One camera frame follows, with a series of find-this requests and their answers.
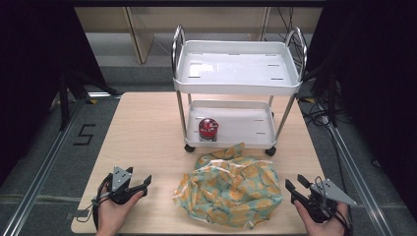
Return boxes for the green orange patterned bag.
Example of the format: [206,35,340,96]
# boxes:
[172,142,284,230]

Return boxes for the aluminium floor rail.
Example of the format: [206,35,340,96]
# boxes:
[323,116,396,236]
[1,91,124,236]

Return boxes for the bundle of black floor cables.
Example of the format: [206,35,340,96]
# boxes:
[276,7,332,128]

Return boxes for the person's left hand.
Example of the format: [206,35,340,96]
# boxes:
[94,191,146,236]

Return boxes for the beige wooden furniture panel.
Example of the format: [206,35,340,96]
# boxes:
[122,7,155,65]

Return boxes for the white two-tier cart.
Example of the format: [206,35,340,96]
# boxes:
[171,25,309,157]

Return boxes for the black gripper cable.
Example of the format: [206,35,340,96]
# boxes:
[313,176,354,236]
[76,173,114,231]

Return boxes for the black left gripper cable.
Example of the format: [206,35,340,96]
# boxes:
[76,173,114,231]

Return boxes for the person's right hand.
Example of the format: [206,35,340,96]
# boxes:
[293,200,350,236]

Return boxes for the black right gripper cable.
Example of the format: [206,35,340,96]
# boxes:
[313,176,354,236]

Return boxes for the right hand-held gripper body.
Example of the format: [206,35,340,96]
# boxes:
[298,178,359,224]

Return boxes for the red can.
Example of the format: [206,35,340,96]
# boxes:
[198,118,220,143]

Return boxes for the black curtain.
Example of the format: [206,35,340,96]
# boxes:
[307,0,417,219]
[0,0,106,186]

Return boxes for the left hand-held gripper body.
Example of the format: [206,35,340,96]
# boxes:
[104,165,145,207]

